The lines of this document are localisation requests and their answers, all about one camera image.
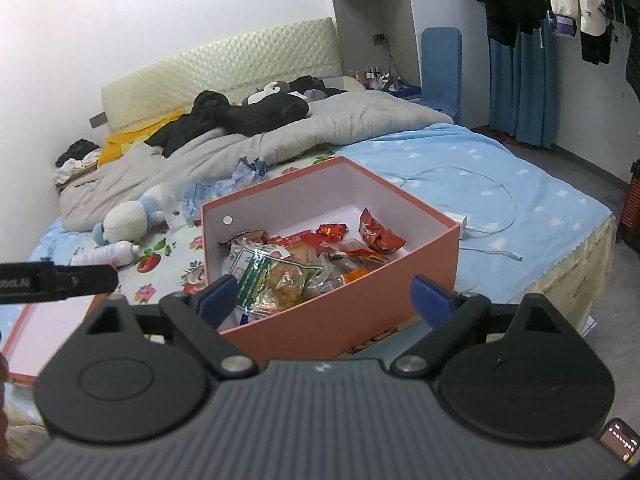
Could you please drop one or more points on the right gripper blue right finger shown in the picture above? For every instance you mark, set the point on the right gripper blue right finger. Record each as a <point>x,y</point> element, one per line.
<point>431,301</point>

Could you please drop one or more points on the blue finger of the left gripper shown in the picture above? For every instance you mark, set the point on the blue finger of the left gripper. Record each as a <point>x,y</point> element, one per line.
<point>78,281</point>

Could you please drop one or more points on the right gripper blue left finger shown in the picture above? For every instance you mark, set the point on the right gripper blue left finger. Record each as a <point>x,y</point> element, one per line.
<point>216,302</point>

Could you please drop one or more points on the dark red snack packet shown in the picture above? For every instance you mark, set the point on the dark red snack packet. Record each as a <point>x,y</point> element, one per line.
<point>376,237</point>

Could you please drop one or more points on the red-label dried tofu snack packet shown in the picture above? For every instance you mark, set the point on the red-label dried tofu snack packet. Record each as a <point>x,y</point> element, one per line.
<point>301,247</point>

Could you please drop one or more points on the person's left hand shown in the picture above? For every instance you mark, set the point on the person's left hand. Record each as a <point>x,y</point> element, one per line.
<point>4,423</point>

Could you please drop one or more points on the pink box lid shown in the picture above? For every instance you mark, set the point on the pink box lid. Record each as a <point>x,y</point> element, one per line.
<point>32,334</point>

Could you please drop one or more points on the green clear snack packet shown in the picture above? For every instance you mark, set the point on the green clear snack packet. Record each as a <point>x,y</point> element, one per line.
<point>268,285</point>

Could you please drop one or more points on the white plastic bottle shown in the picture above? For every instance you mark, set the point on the white plastic bottle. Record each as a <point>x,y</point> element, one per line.
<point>118,254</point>

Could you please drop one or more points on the grey duvet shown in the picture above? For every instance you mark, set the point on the grey duvet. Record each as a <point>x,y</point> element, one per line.
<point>345,119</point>

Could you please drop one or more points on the white blue plush toy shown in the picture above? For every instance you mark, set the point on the white blue plush toy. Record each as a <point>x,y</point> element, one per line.
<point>131,220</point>

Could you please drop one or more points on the pink cardboard box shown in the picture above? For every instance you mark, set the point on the pink cardboard box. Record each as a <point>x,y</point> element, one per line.
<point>361,293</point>

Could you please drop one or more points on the folded clothes stack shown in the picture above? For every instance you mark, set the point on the folded clothes stack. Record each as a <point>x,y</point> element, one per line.
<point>80,157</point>

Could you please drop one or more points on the red foil snack packet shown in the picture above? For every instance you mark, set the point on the red foil snack packet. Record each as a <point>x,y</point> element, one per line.
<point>332,232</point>

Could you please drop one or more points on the crumpled blue plastic bag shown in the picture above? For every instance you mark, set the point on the crumpled blue plastic bag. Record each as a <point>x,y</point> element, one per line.
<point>191,196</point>

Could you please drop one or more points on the yellow pillow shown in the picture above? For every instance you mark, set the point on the yellow pillow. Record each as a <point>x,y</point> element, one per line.
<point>118,144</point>

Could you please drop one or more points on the black clothes pile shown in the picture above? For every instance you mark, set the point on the black clothes pile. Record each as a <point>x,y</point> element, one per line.
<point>211,110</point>

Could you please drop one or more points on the white black plush toy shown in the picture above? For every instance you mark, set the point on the white black plush toy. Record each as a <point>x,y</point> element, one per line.
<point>271,88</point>

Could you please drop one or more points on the blue curtain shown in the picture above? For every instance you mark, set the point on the blue curtain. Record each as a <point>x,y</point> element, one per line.
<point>524,89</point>

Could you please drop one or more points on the cream quilted headboard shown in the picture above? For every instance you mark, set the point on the cream quilted headboard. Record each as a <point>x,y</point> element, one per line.
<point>234,67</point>

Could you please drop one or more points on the grey white wardrobe cabinet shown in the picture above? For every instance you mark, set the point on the grey white wardrobe cabinet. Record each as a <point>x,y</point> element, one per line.
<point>387,34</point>

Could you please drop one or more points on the hanging white jacket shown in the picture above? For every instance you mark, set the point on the hanging white jacket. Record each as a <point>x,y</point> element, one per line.
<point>595,29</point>

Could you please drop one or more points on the white charger with cable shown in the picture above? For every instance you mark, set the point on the white charger with cable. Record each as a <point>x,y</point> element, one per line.
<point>483,207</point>

